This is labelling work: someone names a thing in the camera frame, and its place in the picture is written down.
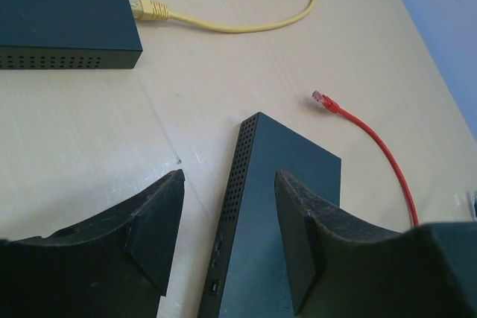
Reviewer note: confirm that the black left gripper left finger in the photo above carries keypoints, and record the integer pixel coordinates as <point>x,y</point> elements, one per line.
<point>114,264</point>

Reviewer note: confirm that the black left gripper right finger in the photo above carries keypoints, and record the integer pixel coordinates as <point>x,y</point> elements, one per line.
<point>339,265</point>

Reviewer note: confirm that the black network switch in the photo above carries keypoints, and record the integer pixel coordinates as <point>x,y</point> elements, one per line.
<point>68,34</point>
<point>247,274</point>

